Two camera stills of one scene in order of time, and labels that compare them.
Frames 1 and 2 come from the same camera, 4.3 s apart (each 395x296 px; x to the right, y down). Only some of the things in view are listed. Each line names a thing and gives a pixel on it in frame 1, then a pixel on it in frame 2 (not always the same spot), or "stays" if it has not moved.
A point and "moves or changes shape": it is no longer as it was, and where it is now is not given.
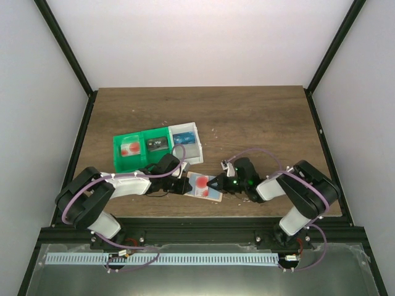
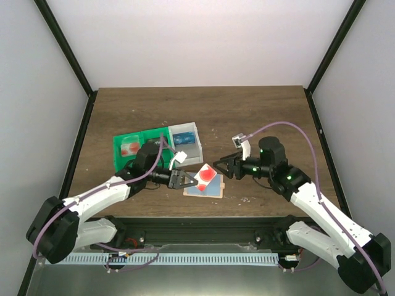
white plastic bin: x=187 y=135 stays
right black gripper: x=222 y=184 to x=227 y=160
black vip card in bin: x=155 y=144 stays
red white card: x=130 y=149 stays
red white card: x=201 y=187 moves or changes shape
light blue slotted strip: x=161 y=259 stays
